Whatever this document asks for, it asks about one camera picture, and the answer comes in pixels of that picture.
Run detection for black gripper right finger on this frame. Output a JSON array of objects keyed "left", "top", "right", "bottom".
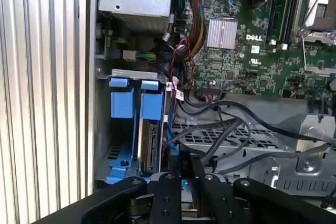
[{"left": 193, "top": 155, "right": 336, "bottom": 224}]

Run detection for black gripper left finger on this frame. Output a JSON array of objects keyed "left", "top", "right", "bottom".
[{"left": 31, "top": 155, "right": 182, "bottom": 224}]

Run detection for black disk power wire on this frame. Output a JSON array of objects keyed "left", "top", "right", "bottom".
[{"left": 162, "top": 118, "right": 246, "bottom": 180}]

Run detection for blue disk wire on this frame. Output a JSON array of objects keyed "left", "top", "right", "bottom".
[{"left": 167, "top": 98, "right": 195, "bottom": 204}]

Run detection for hard disk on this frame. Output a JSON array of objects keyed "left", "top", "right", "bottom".
[{"left": 140, "top": 79, "right": 167, "bottom": 179}]

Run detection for empty blue disk carrier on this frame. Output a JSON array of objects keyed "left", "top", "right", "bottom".
[{"left": 106, "top": 77, "right": 139, "bottom": 183}]

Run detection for metal disk bay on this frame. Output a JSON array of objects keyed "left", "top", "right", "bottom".
[{"left": 94, "top": 68, "right": 172, "bottom": 183}]

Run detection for black RAM slot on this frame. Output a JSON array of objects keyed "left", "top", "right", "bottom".
[
  {"left": 269, "top": 0, "right": 284, "bottom": 46},
  {"left": 280, "top": 0, "right": 297, "bottom": 49}
]

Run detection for perforated metal drive cage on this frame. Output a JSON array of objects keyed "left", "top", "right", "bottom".
[{"left": 170, "top": 113, "right": 336, "bottom": 199}]

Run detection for green motherboard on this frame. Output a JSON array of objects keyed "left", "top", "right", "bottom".
[{"left": 170, "top": 0, "right": 336, "bottom": 99}]

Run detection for silver chipset heatsink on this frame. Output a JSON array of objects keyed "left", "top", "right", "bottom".
[{"left": 206, "top": 18, "right": 238, "bottom": 50}]

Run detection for black open PC case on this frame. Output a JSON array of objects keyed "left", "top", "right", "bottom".
[{"left": 86, "top": 0, "right": 336, "bottom": 224}]

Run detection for silver CPU socket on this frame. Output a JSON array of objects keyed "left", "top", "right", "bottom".
[{"left": 293, "top": 0, "right": 336, "bottom": 78}]

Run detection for grey round cable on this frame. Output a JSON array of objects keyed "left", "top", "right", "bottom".
[{"left": 204, "top": 142, "right": 336, "bottom": 175}]

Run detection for black round cable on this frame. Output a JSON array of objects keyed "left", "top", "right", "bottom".
[{"left": 181, "top": 98, "right": 336, "bottom": 144}]

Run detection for white plug green yellow wires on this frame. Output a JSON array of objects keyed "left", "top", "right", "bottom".
[{"left": 122, "top": 50, "right": 159, "bottom": 64}]

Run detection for thin red black wire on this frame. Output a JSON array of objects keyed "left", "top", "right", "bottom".
[{"left": 170, "top": 38, "right": 195, "bottom": 78}]

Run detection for multicoloured wire bundle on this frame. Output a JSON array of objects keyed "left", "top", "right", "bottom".
[{"left": 181, "top": 0, "right": 208, "bottom": 60}]

